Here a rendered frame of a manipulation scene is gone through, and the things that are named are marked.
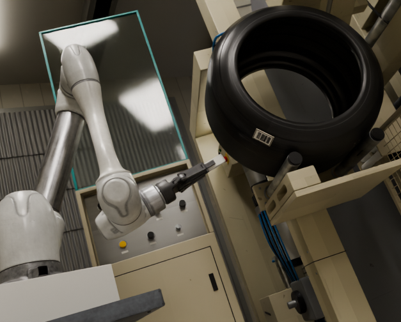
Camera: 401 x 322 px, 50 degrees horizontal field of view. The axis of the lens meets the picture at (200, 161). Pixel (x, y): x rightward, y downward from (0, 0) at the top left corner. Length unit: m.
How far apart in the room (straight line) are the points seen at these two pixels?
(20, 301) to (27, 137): 3.96
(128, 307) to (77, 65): 0.85
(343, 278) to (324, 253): 0.11
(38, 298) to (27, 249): 0.16
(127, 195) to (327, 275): 0.83
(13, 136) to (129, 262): 3.25
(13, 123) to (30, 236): 3.90
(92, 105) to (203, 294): 0.93
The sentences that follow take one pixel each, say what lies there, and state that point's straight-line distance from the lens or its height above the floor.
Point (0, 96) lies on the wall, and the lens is 5.29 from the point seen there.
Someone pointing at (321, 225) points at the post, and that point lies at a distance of 1.66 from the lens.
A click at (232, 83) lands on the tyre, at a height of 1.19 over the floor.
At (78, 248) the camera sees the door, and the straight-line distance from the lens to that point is 4.52.
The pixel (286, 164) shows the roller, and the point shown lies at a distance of 1.32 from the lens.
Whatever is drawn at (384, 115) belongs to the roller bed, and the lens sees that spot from 1.85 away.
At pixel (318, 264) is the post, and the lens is 1.63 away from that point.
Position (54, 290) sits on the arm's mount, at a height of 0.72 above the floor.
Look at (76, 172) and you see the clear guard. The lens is 2.10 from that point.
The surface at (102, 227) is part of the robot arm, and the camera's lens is 1.29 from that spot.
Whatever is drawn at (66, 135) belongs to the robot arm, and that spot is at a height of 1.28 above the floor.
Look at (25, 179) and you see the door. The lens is 4.74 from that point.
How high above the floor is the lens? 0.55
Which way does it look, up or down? 20 degrees up
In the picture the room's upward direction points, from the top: 19 degrees counter-clockwise
